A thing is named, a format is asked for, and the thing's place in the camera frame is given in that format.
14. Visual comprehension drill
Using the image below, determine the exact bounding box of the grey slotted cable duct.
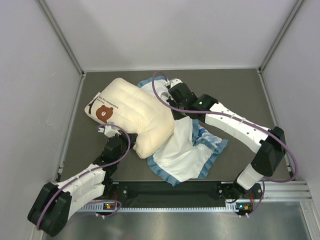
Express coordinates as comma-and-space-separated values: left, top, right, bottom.
77, 202, 253, 213

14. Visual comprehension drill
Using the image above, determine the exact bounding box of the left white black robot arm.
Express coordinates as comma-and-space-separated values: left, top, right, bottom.
27, 132, 138, 237

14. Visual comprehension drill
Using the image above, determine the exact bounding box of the aluminium frame rail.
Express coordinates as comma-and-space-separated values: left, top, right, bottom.
263, 181, 312, 202

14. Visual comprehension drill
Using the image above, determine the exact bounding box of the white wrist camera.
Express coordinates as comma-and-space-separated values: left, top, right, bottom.
164, 78, 183, 89
97, 122, 120, 138

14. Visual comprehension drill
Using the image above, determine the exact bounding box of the blue white bear pillowcase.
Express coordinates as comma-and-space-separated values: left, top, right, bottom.
137, 76, 228, 186

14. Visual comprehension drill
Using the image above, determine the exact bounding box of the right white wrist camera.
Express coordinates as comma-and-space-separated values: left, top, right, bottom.
164, 78, 183, 89

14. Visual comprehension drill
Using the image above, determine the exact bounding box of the cream bear pillow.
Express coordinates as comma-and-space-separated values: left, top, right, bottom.
84, 78, 175, 159

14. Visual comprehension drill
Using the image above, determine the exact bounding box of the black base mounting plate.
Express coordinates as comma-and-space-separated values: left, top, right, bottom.
109, 180, 238, 208

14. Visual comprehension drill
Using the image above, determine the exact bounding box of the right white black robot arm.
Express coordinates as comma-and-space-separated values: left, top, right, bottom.
165, 78, 286, 198

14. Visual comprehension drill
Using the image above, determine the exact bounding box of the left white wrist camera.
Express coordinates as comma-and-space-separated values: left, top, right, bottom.
97, 122, 120, 138

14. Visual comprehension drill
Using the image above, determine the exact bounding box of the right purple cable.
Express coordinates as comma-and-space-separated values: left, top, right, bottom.
151, 71, 300, 218

